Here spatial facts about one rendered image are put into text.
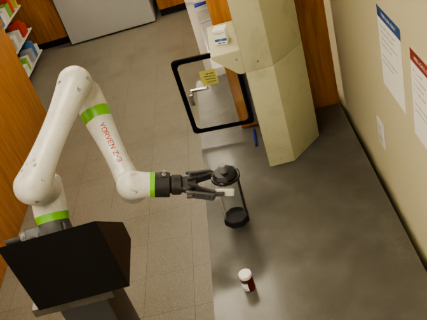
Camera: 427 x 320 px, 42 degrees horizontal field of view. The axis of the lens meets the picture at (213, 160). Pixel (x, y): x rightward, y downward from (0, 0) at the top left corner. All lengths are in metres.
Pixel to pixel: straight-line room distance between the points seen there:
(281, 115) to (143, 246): 1.74
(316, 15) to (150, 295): 1.87
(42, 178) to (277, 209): 0.90
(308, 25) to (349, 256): 1.08
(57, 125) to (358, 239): 1.14
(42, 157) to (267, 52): 0.92
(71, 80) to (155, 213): 2.05
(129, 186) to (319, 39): 1.14
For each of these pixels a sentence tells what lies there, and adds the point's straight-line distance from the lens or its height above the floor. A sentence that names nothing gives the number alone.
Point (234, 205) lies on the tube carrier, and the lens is 2.04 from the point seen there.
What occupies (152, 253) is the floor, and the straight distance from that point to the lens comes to 3.65.
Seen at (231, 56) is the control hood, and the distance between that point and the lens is 2.14.
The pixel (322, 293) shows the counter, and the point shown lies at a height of 0.94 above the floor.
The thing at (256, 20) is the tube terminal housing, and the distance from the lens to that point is 2.10.
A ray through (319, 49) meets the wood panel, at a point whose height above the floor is 1.25.
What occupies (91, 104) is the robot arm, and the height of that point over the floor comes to 1.48.
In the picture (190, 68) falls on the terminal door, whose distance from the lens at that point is 2.52.
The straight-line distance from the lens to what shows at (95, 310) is 2.33.
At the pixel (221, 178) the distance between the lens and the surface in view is 1.97.
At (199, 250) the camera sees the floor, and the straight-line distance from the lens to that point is 3.53.
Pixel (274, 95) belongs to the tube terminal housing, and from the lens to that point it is 2.24.
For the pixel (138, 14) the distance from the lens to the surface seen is 7.27.
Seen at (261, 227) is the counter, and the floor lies 0.94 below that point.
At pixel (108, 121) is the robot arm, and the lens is 2.17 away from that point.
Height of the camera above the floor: 2.38
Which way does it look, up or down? 34 degrees down
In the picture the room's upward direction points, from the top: 18 degrees counter-clockwise
